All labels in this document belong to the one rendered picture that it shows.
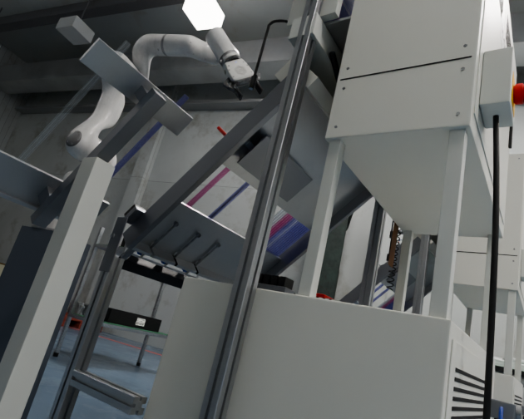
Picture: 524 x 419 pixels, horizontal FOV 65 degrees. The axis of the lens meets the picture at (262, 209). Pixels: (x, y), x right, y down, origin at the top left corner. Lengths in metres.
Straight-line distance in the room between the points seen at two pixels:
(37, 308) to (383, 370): 0.74
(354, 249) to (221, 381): 5.29
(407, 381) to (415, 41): 0.74
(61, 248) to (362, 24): 0.94
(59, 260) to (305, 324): 0.58
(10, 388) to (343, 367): 0.70
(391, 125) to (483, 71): 0.23
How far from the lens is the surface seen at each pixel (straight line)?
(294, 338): 0.88
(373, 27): 1.18
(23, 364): 1.09
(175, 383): 1.06
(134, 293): 7.61
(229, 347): 0.92
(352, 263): 6.07
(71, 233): 1.08
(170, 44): 1.89
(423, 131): 0.95
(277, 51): 7.08
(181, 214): 1.34
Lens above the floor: 0.51
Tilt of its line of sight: 17 degrees up
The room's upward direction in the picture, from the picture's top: 14 degrees clockwise
